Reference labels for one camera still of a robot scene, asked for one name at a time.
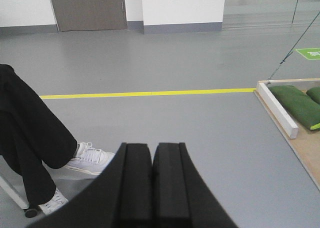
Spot thin steel guy wire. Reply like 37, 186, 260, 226
266, 7, 320, 85

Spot green floor sticker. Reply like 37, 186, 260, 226
296, 48, 320, 60

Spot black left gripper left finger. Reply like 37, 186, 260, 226
30, 143, 153, 228

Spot white wooden border rail far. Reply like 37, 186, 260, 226
256, 81, 299, 139

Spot plywood platform base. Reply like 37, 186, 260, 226
254, 78, 320, 188

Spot white sneaker on floor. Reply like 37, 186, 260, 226
39, 188, 69, 216

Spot green sandbag far left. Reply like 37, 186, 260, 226
269, 85, 320, 131

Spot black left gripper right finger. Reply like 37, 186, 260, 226
152, 142, 237, 228

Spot seated person black trousers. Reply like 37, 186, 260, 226
0, 64, 78, 205

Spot green sandbag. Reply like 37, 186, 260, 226
306, 86, 320, 104
269, 85, 320, 131

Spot white sneaker raised foot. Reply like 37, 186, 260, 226
64, 142, 115, 176

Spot grey office chair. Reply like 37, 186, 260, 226
0, 155, 40, 218

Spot yellow floor tape line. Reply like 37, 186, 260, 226
39, 88, 256, 100

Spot green sandbag far right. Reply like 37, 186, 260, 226
306, 86, 320, 104

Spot grey brown room door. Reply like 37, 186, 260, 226
51, 0, 127, 32

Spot frosted glass partition wall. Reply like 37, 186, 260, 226
222, 0, 320, 29

